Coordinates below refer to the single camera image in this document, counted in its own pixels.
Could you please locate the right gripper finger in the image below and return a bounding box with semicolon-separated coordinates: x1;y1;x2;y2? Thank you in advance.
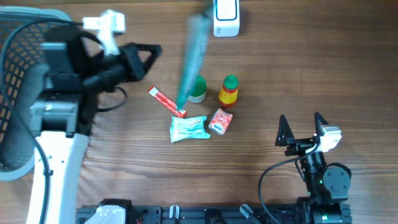
275;114;295;146
314;111;328;135

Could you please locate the red stick packet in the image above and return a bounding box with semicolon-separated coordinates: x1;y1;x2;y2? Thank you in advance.
149;86;187;118

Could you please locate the red white snack packet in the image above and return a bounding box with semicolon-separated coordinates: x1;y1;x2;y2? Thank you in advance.
208;108;233;135

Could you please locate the clear jar green lid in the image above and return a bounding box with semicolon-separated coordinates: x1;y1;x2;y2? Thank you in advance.
188;75;207;103

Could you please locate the red sauce bottle green cap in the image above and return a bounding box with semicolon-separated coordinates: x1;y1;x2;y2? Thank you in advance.
218;75;239;108

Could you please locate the teal tissue packet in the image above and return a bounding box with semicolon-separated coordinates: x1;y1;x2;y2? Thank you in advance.
170;116;210;142

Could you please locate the dark green box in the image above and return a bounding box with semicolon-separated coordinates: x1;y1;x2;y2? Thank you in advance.
177;6;213;109

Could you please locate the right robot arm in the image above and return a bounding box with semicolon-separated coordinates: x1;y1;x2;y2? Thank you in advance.
275;112;353;224

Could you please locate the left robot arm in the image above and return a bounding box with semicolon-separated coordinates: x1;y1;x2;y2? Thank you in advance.
27;25;162;223

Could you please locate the white barcode scanner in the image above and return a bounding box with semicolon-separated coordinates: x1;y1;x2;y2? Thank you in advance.
213;0;240;37

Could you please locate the grey plastic shopping basket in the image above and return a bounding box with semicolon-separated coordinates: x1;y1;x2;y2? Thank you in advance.
1;6;71;181

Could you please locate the black right camera cable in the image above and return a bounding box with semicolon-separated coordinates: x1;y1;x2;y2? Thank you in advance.
257;142;321;224

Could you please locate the black camera cable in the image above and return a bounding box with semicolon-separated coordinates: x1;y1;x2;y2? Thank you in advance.
0;18;85;224
257;142;321;224

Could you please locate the black left camera cable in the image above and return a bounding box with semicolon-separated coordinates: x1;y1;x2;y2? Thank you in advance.
0;18;85;224

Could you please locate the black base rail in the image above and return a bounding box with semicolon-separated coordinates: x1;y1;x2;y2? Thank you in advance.
75;203;353;224

